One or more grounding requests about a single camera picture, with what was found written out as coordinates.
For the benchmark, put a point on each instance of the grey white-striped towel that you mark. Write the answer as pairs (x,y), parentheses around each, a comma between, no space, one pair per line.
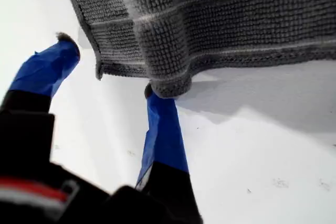
(210,24)

